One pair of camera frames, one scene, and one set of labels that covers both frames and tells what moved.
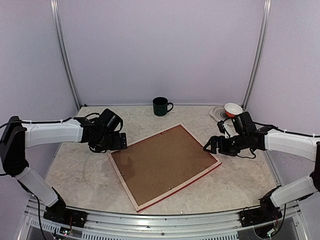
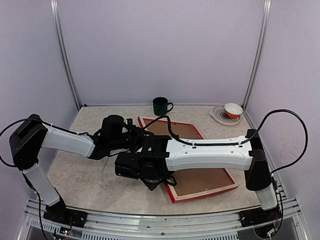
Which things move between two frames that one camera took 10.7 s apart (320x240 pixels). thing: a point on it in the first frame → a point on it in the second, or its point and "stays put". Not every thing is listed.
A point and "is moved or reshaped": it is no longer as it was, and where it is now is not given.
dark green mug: [160, 105] stays put
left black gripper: [117, 145] → [138, 132]
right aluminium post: [266, 18] stays put
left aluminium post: [61, 39] stays put
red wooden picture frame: [153, 167] → [177, 198]
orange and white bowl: [232, 109] stays put
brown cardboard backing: [153, 165] is moved or reshaped
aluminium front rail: [31, 224] stays put
